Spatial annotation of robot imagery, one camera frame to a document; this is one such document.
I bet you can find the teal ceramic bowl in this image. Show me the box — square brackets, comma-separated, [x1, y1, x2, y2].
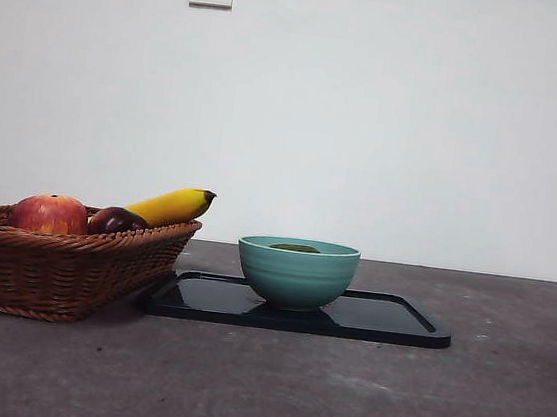
[230, 231, 363, 320]

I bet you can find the yellow banana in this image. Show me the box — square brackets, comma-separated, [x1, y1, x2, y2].
[122, 179, 218, 235]

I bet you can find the green avocado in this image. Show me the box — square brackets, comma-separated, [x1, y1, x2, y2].
[268, 240, 320, 255]

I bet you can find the dark red plum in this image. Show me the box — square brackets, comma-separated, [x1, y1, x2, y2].
[84, 202, 152, 242]

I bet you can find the black rectangular tray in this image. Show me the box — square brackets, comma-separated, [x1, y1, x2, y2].
[138, 264, 456, 351]

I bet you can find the red apple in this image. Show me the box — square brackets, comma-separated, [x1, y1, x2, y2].
[8, 188, 92, 238]

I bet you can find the brown wicker basket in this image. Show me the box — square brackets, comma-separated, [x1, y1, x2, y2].
[0, 195, 204, 338]

